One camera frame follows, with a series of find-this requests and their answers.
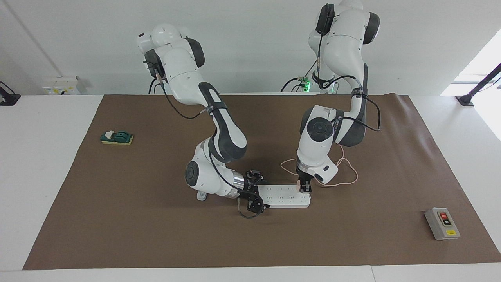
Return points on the brown table mat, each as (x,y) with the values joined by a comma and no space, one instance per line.
(156,235)

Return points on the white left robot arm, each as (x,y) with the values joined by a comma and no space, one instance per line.
(344,47)

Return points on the white wall outlet box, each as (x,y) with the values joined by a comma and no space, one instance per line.
(58,86)

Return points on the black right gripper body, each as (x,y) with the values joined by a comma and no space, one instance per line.
(252,192)

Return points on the black stand with pole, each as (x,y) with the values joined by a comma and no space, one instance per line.
(465,100)

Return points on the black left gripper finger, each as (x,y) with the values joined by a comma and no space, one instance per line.
(309,187)
(302,187)

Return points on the green knife switch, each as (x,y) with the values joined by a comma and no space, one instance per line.
(117,138)

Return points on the black table clamp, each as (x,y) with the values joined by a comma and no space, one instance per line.
(8,100)

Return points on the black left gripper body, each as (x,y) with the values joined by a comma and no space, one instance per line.
(305,174)

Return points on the grey on-off switch box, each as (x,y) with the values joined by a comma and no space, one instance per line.
(440,227)

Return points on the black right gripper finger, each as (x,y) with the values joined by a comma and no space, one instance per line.
(256,177)
(257,207)

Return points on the pink charger adapter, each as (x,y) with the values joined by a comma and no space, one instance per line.
(300,182)

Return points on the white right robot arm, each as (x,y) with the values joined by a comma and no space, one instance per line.
(184,78)

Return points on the white power strip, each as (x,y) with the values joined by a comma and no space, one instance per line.
(282,196)

